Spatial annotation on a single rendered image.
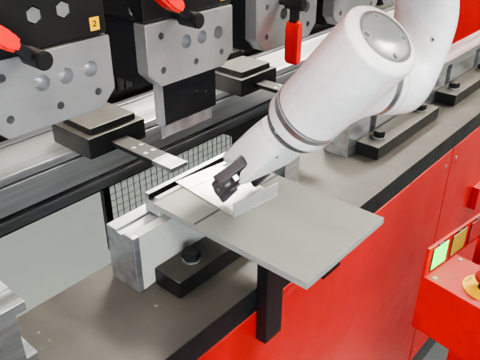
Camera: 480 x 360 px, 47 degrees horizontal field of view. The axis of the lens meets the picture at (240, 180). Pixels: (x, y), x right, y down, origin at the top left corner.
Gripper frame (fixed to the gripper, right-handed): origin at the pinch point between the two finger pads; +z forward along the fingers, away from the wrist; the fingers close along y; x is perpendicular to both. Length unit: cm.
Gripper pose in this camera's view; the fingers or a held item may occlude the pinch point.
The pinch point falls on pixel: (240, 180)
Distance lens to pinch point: 77.4
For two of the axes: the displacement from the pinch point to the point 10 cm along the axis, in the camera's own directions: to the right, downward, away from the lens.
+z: -4.4, 4.3, 7.9
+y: -7.3, 3.3, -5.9
